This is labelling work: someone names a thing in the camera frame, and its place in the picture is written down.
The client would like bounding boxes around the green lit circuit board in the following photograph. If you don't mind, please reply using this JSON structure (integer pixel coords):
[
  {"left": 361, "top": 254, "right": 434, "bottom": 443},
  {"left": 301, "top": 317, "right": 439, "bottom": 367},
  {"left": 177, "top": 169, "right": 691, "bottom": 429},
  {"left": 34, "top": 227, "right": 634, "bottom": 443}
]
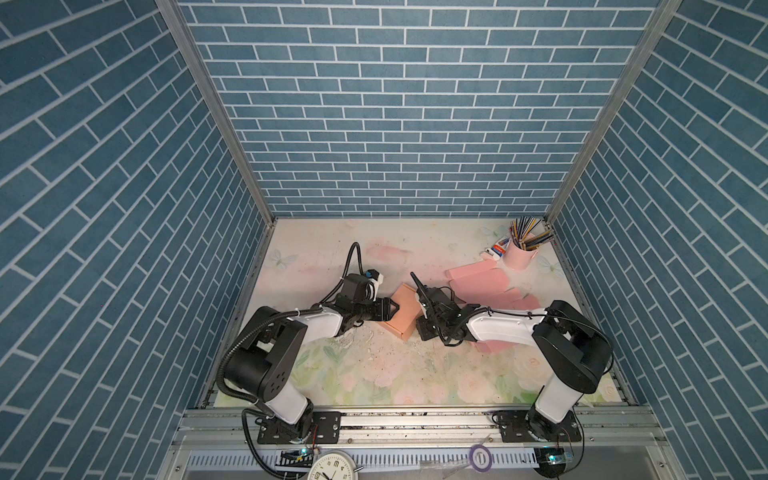
[{"left": 534, "top": 447, "right": 572, "bottom": 479}]

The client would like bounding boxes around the coloured pencils bundle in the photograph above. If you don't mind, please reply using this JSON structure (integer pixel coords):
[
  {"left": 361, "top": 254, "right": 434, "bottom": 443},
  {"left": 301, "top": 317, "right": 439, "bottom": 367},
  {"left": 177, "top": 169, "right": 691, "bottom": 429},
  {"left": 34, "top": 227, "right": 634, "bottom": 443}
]
[{"left": 509, "top": 216, "right": 554, "bottom": 251}]

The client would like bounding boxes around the aluminium rail frame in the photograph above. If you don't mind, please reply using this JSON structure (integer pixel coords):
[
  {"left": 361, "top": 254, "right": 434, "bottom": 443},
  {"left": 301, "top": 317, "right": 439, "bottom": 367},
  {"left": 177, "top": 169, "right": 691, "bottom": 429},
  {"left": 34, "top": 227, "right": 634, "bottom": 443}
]
[{"left": 158, "top": 403, "right": 684, "bottom": 479}]

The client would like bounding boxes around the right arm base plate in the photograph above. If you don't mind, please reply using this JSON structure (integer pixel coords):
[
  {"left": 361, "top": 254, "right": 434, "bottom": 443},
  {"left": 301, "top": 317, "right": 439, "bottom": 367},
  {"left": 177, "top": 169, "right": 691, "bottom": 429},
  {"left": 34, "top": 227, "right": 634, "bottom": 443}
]
[{"left": 491, "top": 407, "right": 583, "bottom": 443}]

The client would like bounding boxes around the purple tape roll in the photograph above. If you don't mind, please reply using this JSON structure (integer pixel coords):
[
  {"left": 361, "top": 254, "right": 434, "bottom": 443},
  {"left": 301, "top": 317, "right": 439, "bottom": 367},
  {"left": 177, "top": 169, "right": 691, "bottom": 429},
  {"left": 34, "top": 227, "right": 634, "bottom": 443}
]
[{"left": 468, "top": 444, "right": 493, "bottom": 473}]

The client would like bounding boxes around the pink pencil cup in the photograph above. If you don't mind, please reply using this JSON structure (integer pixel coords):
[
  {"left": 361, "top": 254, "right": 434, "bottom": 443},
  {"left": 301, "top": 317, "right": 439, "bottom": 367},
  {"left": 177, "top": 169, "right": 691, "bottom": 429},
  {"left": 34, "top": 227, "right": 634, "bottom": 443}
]
[{"left": 502, "top": 240, "right": 538, "bottom": 271}]

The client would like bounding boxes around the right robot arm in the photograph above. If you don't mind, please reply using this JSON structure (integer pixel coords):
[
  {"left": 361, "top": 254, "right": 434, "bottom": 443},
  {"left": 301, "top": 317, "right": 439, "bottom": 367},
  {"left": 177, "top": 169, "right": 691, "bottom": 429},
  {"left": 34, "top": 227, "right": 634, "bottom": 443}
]
[{"left": 410, "top": 273, "right": 615, "bottom": 442}]

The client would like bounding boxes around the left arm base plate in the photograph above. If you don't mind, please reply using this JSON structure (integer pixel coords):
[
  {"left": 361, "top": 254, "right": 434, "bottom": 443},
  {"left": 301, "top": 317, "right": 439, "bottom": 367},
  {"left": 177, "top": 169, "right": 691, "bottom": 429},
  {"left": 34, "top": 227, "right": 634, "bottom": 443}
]
[{"left": 257, "top": 411, "right": 342, "bottom": 445}]

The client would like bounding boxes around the orange paper box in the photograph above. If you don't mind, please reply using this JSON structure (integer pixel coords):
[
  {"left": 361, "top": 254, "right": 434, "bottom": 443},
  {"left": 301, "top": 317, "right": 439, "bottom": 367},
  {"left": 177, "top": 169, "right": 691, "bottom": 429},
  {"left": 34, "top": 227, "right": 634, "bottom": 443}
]
[{"left": 379, "top": 283, "right": 422, "bottom": 341}]

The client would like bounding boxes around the pink paper box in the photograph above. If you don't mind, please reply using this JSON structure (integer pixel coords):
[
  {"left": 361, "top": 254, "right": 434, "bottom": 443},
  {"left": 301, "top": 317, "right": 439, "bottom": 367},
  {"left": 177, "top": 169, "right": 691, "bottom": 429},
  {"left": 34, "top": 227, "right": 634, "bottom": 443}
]
[{"left": 443, "top": 259, "right": 544, "bottom": 355}]

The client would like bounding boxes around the white analog clock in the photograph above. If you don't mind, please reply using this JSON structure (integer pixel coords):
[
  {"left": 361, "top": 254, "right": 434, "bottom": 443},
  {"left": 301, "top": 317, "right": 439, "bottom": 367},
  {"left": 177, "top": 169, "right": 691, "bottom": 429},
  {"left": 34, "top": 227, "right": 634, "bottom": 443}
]
[{"left": 307, "top": 450, "right": 362, "bottom": 480}]

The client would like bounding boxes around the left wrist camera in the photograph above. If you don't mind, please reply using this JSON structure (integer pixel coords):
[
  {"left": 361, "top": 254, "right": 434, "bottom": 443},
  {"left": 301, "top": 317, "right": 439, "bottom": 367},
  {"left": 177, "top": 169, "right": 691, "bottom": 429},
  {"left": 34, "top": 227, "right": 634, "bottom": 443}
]
[{"left": 364, "top": 269, "right": 384, "bottom": 300}]

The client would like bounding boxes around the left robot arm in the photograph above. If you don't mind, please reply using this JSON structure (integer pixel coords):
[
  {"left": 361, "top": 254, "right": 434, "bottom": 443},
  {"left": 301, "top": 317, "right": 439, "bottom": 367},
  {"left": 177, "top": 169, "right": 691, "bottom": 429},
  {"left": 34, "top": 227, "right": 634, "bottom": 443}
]
[{"left": 215, "top": 242, "right": 400, "bottom": 437}]

